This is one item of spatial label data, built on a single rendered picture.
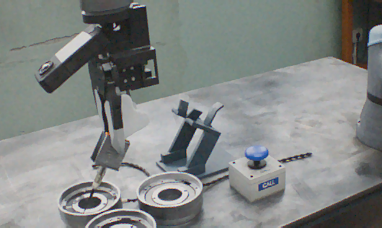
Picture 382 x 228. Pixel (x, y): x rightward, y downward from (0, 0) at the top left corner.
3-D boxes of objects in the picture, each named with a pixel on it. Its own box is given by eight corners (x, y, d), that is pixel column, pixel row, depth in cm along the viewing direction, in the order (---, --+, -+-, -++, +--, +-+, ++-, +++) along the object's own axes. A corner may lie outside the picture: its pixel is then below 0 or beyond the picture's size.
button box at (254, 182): (251, 203, 81) (250, 177, 79) (229, 185, 86) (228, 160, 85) (290, 187, 83) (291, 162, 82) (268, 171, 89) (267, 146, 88)
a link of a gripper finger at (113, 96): (127, 130, 69) (117, 68, 67) (117, 133, 69) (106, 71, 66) (116, 122, 74) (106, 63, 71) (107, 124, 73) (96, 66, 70)
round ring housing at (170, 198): (173, 236, 74) (170, 214, 73) (126, 213, 81) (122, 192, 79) (217, 204, 81) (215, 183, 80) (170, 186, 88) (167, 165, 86)
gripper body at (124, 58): (161, 89, 71) (151, 5, 66) (103, 104, 68) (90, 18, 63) (140, 75, 78) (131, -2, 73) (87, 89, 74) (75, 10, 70)
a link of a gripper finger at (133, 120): (158, 151, 74) (148, 89, 71) (120, 162, 72) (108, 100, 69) (149, 144, 77) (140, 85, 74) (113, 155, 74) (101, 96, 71)
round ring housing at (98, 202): (65, 242, 75) (59, 220, 73) (59, 207, 84) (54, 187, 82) (130, 228, 77) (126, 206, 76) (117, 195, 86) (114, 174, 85)
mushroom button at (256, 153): (253, 183, 81) (252, 156, 79) (241, 173, 85) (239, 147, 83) (273, 176, 83) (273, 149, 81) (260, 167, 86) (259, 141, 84)
